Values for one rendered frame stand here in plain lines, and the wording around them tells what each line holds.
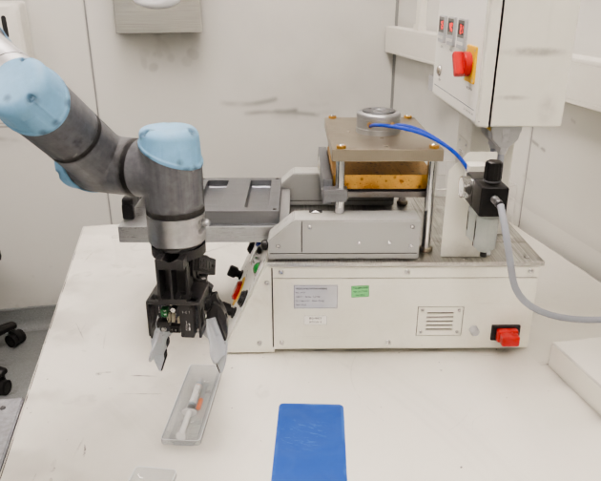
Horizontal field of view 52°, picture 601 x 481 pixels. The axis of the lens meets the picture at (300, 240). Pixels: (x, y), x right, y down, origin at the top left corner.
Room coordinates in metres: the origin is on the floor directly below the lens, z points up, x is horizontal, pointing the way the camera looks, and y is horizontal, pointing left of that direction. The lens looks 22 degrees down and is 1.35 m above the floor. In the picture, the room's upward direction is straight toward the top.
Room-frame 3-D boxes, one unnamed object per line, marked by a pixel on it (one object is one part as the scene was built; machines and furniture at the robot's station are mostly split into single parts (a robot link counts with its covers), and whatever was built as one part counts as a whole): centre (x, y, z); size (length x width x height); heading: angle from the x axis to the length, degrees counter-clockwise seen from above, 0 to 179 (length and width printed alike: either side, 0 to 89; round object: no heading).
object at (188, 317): (0.75, 0.16, 0.98); 0.09 x 0.08 x 0.12; 177
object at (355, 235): (0.96, -0.06, 0.96); 0.26 x 0.05 x 0.07; 90
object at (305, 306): (1.08, -0.13, 0.84); 0.53 x 0.37 x 0.17; 90
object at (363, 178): (1.09, -0.14, 1.07); 0.22 x 0.17 x 0.10; 0
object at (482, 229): (0.88, -0.27, 1.05); 0.15 x 0.05 x 0.15; 0
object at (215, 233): (1.10, 0.17, 0.97); 0.30 x 0.22 x 0.08; 90
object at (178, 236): (0.75, 0.16, 1.06); 0.08 x 0.08 x 0.05
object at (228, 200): (1.10, 0.12, 0.98); 0.20 x 0.17 x 0.03; 0
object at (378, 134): (1.08, -0.17, 1.08); 0.31 x 0.24 x 0.13; 0
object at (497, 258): (1.10, -0.17, 0.93); 0.46 x 0.35 x 0.01; 90
